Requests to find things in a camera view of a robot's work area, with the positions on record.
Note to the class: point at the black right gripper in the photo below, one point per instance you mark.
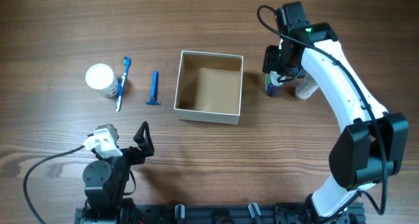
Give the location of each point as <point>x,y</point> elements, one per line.
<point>269,59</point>

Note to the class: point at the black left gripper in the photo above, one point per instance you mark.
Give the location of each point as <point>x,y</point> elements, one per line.
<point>139,156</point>

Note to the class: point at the white printed tube bottle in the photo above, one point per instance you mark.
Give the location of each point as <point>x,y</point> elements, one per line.
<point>306,88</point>

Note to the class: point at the white cylindrical cup container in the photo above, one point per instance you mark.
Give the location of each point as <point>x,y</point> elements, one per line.
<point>101,78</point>

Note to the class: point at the blue white toothbrush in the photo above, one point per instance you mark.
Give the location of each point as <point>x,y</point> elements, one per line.
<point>127,63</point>

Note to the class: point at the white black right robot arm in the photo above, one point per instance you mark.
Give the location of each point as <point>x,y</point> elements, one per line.
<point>372,141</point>

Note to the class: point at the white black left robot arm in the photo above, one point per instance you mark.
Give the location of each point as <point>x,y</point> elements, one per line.
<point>106,178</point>

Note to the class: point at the blue disposable razor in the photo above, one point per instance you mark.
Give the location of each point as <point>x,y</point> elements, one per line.
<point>154,90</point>

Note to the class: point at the open cardboard box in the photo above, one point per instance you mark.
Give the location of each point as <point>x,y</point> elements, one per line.
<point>209,87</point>

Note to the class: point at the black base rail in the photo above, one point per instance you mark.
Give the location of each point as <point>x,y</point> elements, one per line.
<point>280,213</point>

